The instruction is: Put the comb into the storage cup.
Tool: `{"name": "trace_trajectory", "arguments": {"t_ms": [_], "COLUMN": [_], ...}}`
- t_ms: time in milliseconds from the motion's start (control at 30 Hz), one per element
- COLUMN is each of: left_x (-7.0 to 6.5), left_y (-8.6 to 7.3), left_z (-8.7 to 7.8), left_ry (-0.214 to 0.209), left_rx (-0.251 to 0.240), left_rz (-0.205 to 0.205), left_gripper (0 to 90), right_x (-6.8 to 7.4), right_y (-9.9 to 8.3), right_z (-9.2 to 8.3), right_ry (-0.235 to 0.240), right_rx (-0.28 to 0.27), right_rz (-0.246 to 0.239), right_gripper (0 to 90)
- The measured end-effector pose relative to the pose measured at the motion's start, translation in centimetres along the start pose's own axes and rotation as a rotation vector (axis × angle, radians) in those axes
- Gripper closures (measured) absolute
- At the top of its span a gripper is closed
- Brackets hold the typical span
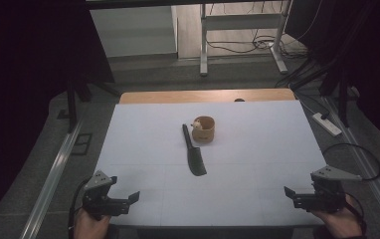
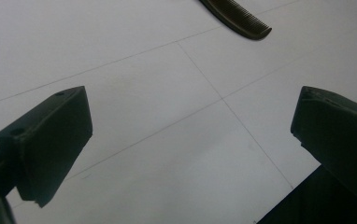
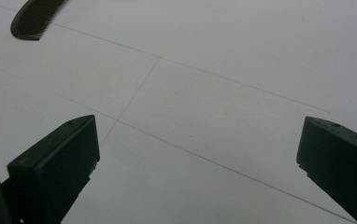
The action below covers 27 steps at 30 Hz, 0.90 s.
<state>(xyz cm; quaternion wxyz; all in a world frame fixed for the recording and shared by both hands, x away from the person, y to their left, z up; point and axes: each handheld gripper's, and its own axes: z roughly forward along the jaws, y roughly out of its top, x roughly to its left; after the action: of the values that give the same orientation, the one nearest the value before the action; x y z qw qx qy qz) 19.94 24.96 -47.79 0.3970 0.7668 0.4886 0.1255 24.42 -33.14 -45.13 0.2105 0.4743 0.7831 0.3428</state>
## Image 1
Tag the dark round knob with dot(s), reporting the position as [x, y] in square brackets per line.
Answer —
[239, 99]

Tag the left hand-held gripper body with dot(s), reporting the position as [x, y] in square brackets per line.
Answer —
[96, 199]

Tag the white metal stand frame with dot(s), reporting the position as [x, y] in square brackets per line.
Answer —
[241, 21]

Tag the aluminium floor rail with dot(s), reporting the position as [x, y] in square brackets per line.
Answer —
[370, 172]
[50, 182]

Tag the white table sheet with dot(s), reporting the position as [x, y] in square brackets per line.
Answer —
[244, 186]

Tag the black stand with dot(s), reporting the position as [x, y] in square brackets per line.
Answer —
[72, 106]
[343, 99]

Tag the person's right hand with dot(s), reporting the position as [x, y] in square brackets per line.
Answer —
[340, 222]

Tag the person's left hand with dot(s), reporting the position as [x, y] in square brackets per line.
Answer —
[88, 227]

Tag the dark curtain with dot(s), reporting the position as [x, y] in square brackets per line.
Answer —
[370, 49]
[29, 66]

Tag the brown ceramic cup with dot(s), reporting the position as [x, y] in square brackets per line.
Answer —
[205, 132]

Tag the grey panel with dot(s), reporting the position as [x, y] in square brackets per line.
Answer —
[135, 31]

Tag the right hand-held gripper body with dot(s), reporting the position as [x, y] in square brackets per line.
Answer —
[325, 199]

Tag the white power strip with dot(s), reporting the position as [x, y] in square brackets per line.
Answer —
[327, 124]

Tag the small animal figure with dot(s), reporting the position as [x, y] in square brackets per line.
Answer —
[196, 124]

